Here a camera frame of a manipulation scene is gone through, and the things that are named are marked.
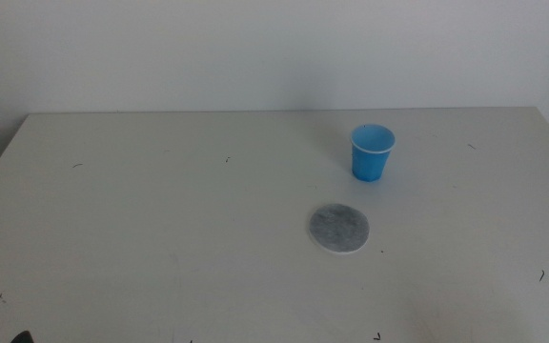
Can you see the blue plastic cup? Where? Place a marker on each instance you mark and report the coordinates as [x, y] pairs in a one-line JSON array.
[[369, 164]]

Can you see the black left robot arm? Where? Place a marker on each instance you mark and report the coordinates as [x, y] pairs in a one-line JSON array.
[[22, 338]]

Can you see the round grey cup mat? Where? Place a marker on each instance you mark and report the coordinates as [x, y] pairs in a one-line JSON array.
[[339, 228]]

